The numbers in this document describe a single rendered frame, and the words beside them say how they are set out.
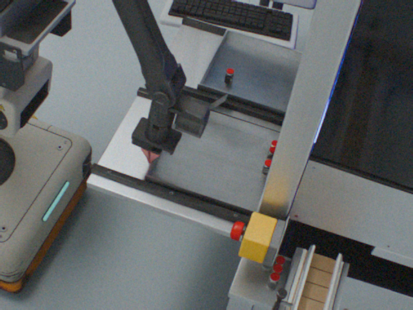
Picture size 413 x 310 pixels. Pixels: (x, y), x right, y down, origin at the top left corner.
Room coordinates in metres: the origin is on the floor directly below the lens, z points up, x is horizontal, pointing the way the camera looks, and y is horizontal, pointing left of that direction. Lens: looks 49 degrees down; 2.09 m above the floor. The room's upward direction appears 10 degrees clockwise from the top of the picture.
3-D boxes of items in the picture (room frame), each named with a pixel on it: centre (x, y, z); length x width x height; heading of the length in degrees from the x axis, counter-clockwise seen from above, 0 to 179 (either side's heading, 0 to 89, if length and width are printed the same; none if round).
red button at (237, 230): (0.77, -0.09, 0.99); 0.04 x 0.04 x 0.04; 79
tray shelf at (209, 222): (1.21, -0.03, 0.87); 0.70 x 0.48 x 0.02; 169
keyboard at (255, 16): (1.74, 0.01, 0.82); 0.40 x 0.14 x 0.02; 87
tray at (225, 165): (1.03, -0.05, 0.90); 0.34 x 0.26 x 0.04; 80
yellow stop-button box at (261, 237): (0.76, -0.14, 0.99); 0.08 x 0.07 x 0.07; 79
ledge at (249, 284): (0.74, -0.17, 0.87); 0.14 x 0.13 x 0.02; 79
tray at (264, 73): (1.37, -0.13, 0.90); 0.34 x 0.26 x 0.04; 79
